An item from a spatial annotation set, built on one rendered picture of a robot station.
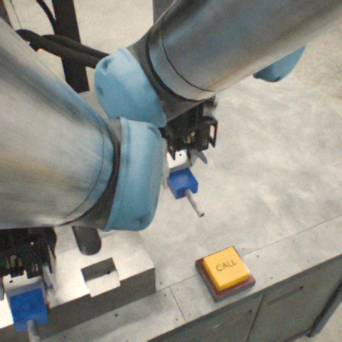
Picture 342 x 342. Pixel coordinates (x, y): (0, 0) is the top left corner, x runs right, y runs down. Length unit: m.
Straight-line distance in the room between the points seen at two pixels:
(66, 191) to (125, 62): 0.18
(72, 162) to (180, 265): 0.61
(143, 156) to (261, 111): 0.86
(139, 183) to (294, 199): 0.67
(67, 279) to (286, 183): 0.51
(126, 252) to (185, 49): 0.45
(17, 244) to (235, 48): 0.32
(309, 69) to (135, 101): 2.57
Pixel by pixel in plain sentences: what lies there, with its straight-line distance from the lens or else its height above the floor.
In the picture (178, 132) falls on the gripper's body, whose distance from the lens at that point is 0.56.
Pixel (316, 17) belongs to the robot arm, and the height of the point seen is 1.37.
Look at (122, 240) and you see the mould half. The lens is 0.68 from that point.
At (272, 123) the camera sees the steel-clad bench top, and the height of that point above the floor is 0.80.
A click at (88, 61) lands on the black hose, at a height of 0.90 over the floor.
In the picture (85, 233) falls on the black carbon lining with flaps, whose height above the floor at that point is 0.88.
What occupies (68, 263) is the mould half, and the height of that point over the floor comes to 0.89.
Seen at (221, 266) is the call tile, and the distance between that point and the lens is 0.72.
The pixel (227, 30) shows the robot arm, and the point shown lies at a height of 1.34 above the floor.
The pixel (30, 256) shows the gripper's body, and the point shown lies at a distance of 0.48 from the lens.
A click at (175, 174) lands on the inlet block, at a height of 0.94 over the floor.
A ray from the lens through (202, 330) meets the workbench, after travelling 0.99.
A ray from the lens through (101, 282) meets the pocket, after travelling 0.68.
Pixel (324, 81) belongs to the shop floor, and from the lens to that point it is 2.77.
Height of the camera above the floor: 1.46
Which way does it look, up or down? 47 degrees down
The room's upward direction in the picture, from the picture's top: straight up
